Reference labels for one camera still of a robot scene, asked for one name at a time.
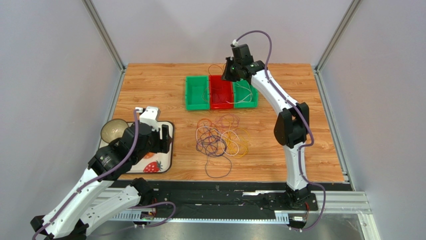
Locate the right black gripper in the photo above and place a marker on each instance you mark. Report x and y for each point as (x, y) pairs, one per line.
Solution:
(230, 71)

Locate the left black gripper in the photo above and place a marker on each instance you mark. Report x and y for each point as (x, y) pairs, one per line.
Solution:
(163, 145)

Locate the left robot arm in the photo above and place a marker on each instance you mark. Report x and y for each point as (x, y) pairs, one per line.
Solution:
(75, 218)

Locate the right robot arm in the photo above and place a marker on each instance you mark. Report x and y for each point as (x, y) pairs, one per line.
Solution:
(292, 124)

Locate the orange mug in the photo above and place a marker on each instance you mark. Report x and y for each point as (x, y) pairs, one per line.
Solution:
(149, 155)

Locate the strawberry print white tray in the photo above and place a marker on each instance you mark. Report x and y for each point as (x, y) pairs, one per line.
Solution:
(159, 163)

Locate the right green plastic bin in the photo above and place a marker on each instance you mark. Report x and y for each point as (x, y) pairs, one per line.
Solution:
(245, 95)

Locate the green plastic bin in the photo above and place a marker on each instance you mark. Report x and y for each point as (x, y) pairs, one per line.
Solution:
(245, 95)
(197, 93)

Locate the red plastic bin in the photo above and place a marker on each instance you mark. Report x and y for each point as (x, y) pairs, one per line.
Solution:
(221, 94)

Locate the beige ceramic bowl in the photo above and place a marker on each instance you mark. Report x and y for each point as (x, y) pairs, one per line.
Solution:
(113, 129)

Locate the left green plastic bin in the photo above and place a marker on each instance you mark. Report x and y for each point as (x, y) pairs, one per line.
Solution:
(197, 93)

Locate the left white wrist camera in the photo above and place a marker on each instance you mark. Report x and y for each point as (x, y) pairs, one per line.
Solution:
(149, 116)

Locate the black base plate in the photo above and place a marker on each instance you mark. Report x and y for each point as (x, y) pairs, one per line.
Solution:
(224, 200)

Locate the aluminium frame rail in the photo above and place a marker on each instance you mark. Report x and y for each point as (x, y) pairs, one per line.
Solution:
(331, 202)

